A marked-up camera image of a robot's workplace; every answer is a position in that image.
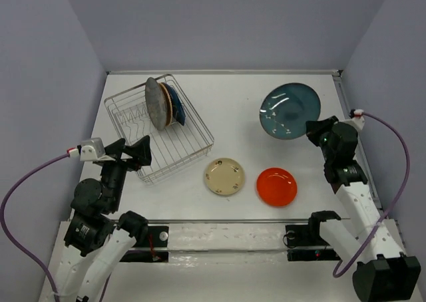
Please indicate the grey deer pattern plate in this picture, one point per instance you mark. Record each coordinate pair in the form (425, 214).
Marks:
(155, 103)

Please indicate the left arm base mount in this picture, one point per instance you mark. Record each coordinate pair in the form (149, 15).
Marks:
(152, 249)

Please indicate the dark blue leaf-shaped plate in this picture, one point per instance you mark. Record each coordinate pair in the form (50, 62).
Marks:
(178, 112)

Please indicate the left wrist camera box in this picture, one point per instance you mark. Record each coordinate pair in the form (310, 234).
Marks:
(91, 150)

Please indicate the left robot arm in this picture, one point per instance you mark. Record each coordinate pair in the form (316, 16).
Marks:
(94, 244)

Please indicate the cream floral round plate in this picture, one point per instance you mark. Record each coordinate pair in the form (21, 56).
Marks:
(224, 176)

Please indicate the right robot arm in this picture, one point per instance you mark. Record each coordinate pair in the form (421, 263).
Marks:
(383, 272)

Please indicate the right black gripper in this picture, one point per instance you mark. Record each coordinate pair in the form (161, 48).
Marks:
(314, 128)

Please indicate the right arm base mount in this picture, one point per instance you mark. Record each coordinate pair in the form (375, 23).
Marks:
(303, 247)

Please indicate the orange round plate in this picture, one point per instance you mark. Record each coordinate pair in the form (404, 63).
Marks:
(276, 187)

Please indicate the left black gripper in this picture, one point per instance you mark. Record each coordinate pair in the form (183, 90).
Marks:
(142, 150)

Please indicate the woven bamboo round plate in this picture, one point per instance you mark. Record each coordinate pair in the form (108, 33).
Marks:
(168, 104)

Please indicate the teal round ceramic plate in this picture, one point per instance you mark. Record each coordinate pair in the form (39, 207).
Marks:
(285, 110)

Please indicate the wire dish rack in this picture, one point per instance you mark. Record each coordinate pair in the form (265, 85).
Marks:
(172, 149)

